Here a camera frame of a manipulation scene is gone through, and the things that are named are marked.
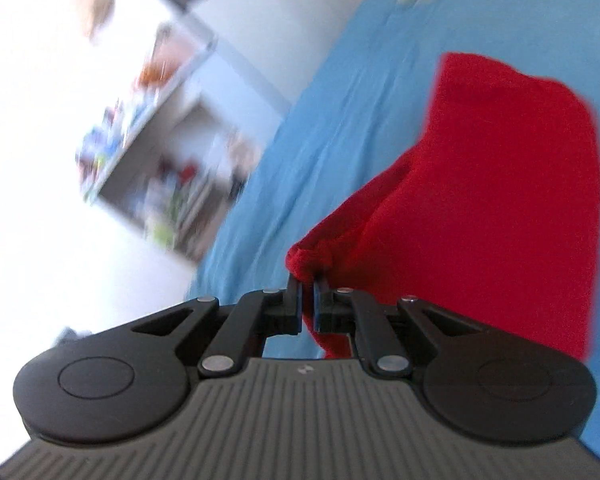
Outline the red knit sweater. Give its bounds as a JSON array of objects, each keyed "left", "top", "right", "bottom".
[{"left": 286, "top": 53, "right": 600, "bottom": 359}]

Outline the white shelf unit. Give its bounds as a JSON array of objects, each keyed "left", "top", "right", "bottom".
[{"left": 74, "top": 0, "right": 301, "bottom": 264}]

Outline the blue bed cover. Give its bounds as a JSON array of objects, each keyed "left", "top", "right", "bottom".
[{"left": 189, "top": 0, "right": 600, "bottom": 454}]

